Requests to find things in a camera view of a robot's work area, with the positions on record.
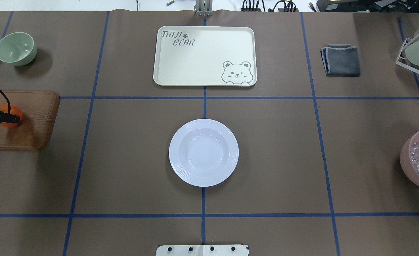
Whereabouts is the orange fruit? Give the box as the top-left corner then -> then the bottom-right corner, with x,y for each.
0,105 -> 24,128

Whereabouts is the white plate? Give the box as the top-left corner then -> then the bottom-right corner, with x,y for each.
168,118 -> 239,187

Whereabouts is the cream bear tray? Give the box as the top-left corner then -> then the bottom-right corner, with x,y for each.
153,26 -> 257,86

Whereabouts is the pink bowl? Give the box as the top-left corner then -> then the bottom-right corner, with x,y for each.
400,128 -> 419,193

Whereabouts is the wooden cutting board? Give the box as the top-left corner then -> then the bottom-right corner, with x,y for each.
0,90 -> 60,151

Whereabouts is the white cup rack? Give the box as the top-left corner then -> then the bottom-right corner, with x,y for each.
396,14 -> 419,83

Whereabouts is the green bowl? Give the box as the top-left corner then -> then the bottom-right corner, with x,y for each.
0,32 -> 38,66

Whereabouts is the grey folded cloth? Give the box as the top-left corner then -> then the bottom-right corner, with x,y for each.
320,44 -> 361,77

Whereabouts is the aluminium frame post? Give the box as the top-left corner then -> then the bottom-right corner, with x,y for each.
194,0 -> 214,18

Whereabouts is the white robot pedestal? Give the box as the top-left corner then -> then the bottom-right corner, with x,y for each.
155,244 -> 250,256

